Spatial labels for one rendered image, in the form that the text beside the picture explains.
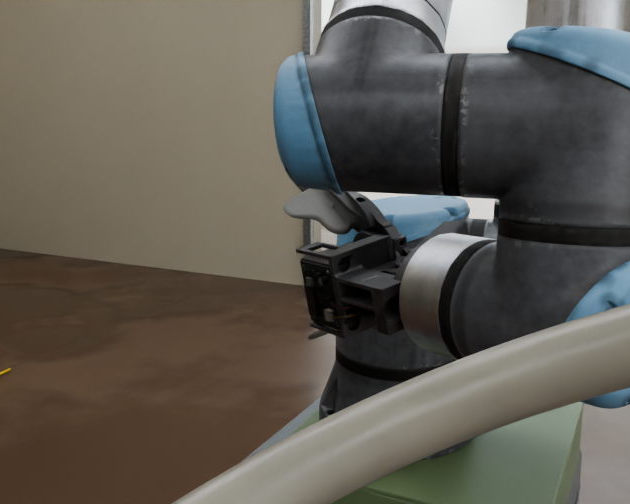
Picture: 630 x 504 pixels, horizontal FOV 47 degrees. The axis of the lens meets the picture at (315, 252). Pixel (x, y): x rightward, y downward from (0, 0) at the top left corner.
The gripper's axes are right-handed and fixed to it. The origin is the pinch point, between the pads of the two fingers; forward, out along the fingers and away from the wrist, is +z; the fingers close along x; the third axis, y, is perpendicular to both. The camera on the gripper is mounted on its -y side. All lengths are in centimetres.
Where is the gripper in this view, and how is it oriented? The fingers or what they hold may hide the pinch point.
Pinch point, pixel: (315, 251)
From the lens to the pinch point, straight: 72.3
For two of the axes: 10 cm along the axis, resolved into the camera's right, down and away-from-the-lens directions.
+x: 1.7, 9.5, 2.6
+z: -5.6, -1.2, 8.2
